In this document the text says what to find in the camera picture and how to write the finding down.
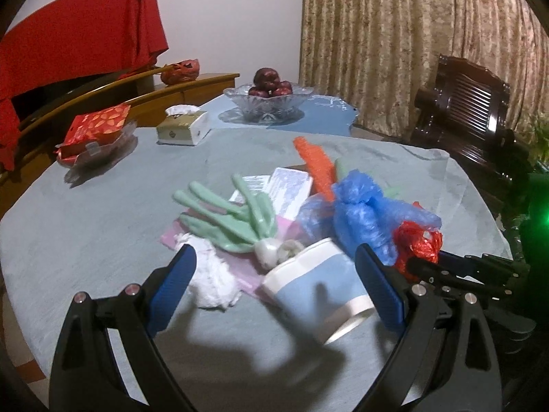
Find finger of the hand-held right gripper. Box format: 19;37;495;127
405;256;507;300
437;251;531;281

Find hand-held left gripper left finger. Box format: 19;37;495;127
49;244;198;412

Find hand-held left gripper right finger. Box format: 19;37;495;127
355;243;502;412

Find red plastic bag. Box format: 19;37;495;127
392;221;443;275

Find blue and white paper cup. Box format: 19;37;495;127
261;237;376;346

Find orange foam net sleeve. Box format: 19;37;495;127
293;136;336;202

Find white crumpled tissue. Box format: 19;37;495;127
174;232;242;310

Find blue plastic bag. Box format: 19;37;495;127
297;169;442;267

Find grey tablecloth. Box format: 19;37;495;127
0;126;513;412

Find green toy scallion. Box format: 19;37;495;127
173;174;305;267

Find white medicine box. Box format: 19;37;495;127
229;167;313;220

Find clear plastic tray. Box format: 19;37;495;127
55;121;139;176

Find tissue box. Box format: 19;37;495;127
155;105;212;147

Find dark wooden chair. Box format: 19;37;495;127
409;54;533;224

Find red patterned gift packet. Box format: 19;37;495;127
56;104;131;166

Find wooden cabinet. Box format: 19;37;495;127
0;64;240;215

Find glass fruit bowl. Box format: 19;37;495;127
218;83;315;126

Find pile of red apples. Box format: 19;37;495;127
249;67;293;97

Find black television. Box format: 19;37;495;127
11;75;129;118

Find beige patterned curtain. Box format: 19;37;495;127
298;0;549;142

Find red cloth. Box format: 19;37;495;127
0;0;169;172

